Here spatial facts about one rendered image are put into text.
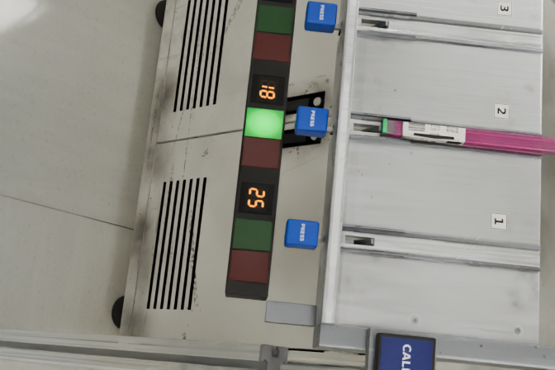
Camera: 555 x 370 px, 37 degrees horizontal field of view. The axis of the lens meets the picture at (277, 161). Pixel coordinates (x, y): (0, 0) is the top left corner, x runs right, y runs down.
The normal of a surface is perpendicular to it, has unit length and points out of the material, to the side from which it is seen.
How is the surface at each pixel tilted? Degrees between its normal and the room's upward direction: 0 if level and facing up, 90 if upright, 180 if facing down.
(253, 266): 48
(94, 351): 90
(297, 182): 90
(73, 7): 0
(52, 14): 0
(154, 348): 90
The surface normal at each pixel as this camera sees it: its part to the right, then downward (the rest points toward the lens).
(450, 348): 0.05, -0.25
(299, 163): -0.63, -0.25
